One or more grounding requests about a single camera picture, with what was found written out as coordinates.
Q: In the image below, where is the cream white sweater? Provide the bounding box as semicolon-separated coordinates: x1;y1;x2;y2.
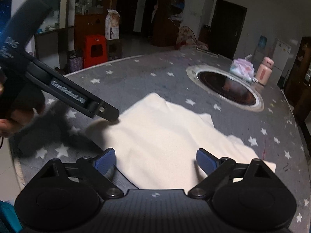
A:
85;92;277;190

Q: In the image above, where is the person's left hand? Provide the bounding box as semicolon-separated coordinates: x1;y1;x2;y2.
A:
0;109;34;137

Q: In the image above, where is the purple patterned bag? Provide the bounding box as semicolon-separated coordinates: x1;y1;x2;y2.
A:
69;50;83;73

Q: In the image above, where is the red plastic stool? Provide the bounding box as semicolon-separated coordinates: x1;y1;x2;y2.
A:
83;34;108;68

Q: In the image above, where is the white printed carton box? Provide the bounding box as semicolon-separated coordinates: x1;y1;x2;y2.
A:
105;10;120;41

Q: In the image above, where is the round induction cooktop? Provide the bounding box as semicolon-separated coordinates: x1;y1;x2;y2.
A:
186;65;264;112

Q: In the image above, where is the dark shelving unit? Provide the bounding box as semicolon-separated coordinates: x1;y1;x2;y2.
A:
34;0;116;69

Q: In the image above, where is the pink tissue pack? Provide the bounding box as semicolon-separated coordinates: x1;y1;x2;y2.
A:
229;54;255;83

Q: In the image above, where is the pink thermos bottle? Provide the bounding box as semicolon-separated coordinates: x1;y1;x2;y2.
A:
255;57;274;86

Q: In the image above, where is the water dispenser with blue bottle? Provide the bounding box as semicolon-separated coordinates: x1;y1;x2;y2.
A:
252;35;267;61

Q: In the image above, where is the white refrigerator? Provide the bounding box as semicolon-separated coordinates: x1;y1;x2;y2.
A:
269;39;292;85

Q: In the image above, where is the dark interior door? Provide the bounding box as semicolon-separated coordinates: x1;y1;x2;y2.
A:
209;0;247;59

